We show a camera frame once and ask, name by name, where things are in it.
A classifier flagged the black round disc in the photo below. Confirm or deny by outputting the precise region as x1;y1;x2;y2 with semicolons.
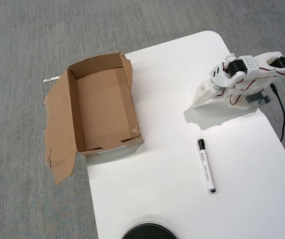
120;215;180;239

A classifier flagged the black power cable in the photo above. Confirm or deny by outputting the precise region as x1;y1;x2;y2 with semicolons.
270;83;285;143

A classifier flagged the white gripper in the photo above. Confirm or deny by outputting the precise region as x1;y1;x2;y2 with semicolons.
191;79;229;108

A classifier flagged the white marker pen black cap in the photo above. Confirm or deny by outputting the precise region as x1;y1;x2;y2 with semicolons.
196;138;217;195

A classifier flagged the open brown cardboard box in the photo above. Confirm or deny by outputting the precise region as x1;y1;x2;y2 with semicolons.
42;51;145;185

